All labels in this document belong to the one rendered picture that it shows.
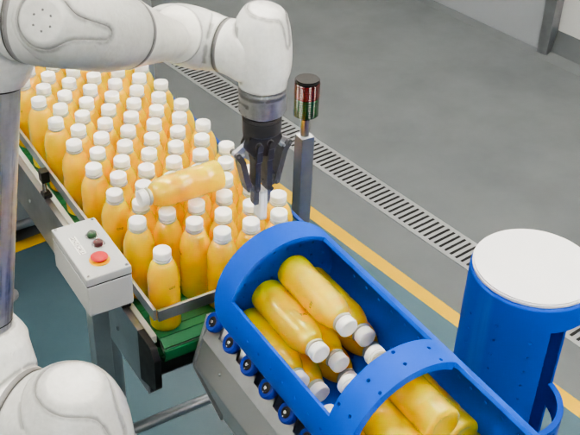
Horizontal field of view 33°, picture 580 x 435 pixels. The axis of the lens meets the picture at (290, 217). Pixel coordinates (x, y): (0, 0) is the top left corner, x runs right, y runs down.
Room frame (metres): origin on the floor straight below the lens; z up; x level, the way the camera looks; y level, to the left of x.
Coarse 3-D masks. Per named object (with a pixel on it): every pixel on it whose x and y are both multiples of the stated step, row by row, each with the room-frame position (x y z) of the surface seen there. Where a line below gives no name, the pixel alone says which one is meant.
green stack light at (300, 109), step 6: (294, 102) 2.12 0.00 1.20; (300, 102) 2.10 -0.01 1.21; (312, 102) 2.10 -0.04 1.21; (318, 102) 2.12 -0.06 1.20; (294, 108) 2.12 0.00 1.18; (300, 108) 2.10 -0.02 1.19; (306, 108) 2.10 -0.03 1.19; (312, 108) 2.10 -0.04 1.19; (294, 114) 2.12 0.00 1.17; (300, 114) 2.10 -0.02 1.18; (306, 114) 2.10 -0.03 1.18; (312, 114) 2.10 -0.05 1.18
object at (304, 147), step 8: (296, 136) 2.13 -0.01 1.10; (312, 136) 2.12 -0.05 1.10; (296, 144) 2.13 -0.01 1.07; (304, 144) 2.11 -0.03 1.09; (312, 144) 2.12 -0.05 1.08; (296, 152) 2.13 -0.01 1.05; (304, 152) 2.11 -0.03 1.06; (312, 152) 2.12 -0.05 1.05; (296, 160) 2.12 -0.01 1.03; (304, 160) 2.11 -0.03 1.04; (312, 160) 2.12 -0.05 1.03; (296, 168) 2.12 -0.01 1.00; (304, 168) 2.11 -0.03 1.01; (296, 176) 2.12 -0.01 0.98; (304, 176) 2.11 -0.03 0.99; (296, 184) 2.12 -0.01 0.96; (304, 184) 2.11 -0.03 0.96; (296, 192) 2.12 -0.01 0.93; (304, 192) 2.11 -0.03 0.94; (296, 200) 2.12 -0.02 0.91; (304, 200) 2.11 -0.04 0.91; (296, 208) 2.12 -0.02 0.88; (304, 208) 2.11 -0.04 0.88; (304, 216) 2.11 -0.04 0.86
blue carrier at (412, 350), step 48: (288, 240) 1.50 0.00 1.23; (240, 288) 1.50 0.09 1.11; (384, 288) 1.42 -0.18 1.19; (240, 336) 1.39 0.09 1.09; (384, 336) 1.44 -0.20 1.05; (432, 336) 1.28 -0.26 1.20; (288, 384) 1.24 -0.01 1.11; (336, 384) 1.39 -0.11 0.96; (384, 384) 1.14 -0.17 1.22; (480, 384) 1.16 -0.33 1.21; (336, 432) 1.12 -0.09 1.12; (480, 432) 1.20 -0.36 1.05; (528, 432) 1.06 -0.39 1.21
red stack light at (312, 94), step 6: (294, 84) 2.12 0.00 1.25; (318, 84) 2.12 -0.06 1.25; (294, 90) 2.12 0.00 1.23; (300, 90) 2.10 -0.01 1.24; (306, 90) 2.10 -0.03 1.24; (312, 90) 2.10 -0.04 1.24; (318, 90) 2.12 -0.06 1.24; (294, 96) 2.12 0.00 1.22; (300, 96) 2.10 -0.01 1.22; (306, 96) 2.10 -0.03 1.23; (312, 96) 2.10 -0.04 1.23; (318, 96) 2.12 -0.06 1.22; (306, 102) 2.10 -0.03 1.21
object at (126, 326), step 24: (24, 168) 2.23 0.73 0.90; (24, 192) 2.24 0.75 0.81; (48, 216) 2.07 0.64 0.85; (48, 240) 2.10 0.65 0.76; (120, 312) 1.68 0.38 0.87; (120, 336) 1.69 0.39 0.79; (144, 336) 1.58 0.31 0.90; (120, 360) 1.81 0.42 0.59; (144, 360) 1.57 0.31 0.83; (120, 384) 1.81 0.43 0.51; (144, 384) 1.58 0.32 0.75; (192, 408) 1.93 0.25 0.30
